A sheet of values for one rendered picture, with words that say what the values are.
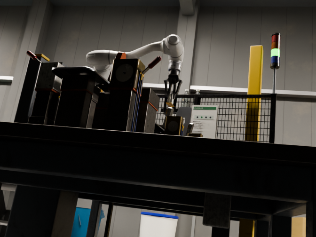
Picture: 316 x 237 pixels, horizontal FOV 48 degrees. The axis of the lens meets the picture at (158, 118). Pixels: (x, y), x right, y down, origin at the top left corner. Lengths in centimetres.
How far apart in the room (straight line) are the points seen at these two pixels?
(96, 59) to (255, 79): 128
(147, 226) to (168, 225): 24
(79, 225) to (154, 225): 120
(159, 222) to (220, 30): 345
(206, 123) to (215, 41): 344
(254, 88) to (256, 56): 28
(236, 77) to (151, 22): 183
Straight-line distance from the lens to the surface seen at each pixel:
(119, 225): 568
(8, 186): 523
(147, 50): 245
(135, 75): 133
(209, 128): 291
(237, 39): 625
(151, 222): 440
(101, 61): 261
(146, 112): 151
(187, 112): 269
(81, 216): 512
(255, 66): 309
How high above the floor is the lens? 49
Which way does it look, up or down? 16 degrees up
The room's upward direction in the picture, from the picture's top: 8 degrees clockwise
